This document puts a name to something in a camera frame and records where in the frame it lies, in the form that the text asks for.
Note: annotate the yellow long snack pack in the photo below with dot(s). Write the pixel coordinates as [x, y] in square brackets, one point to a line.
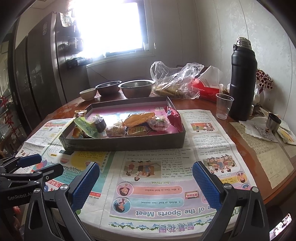
[77, 131]

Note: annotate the window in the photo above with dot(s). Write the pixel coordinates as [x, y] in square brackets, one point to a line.
[111, 28]

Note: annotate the orange snack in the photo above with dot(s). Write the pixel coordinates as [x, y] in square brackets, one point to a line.
[137, 119]

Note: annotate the large steel bowl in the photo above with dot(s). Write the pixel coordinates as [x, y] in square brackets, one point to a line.
[137, 88]

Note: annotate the dried flower bouquet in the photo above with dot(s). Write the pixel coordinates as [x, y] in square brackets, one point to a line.
[263, 80]

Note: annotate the student English newspaper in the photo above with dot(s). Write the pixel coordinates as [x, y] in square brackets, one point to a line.
[146, 194]

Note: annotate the red tissue box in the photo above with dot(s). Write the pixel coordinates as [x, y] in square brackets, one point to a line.
[209, 83]

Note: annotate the clear plastic bag with bread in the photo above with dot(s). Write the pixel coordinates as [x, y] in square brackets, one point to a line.
[175, 83]

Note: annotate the red snack bar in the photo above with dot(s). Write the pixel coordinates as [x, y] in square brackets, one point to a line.
[174, 118]

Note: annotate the clear plastic cup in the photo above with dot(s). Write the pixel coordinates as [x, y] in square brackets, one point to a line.
[223, 105]

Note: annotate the clear red mooncake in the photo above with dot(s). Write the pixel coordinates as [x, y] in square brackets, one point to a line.
[158, 123]

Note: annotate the white crumpled tissue paper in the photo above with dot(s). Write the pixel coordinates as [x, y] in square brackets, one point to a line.
[257, 128]

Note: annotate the dark steel bowl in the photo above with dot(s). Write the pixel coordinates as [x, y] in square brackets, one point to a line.
[108, 88]

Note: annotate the black thermos bottle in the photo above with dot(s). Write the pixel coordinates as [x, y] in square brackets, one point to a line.
[243, 79]

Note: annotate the green yellow candy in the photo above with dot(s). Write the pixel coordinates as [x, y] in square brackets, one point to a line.
[88, 127]

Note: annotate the small steel cup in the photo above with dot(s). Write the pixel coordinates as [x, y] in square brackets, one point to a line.
[273, 122]

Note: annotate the dark cardboard box tray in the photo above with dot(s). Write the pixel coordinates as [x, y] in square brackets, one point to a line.
[138, 143]

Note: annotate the clear floss cake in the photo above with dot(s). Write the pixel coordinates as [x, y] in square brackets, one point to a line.
[116, 130]

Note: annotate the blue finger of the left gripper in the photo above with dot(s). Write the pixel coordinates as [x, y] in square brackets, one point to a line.
[28, 159]
[8, 177]

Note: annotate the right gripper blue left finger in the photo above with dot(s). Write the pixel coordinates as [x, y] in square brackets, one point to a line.
[81, 186]

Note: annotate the handwritten paper sheet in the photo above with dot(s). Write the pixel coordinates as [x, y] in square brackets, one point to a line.
[271, 156]

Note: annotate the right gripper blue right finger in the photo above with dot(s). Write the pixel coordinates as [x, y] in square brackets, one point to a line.
[209, 185]

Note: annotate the small ceramic bowl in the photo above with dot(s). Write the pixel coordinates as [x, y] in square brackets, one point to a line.
[88, 94]

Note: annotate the dark refrigerator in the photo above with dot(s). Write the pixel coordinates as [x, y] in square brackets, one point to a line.
[45, 70]

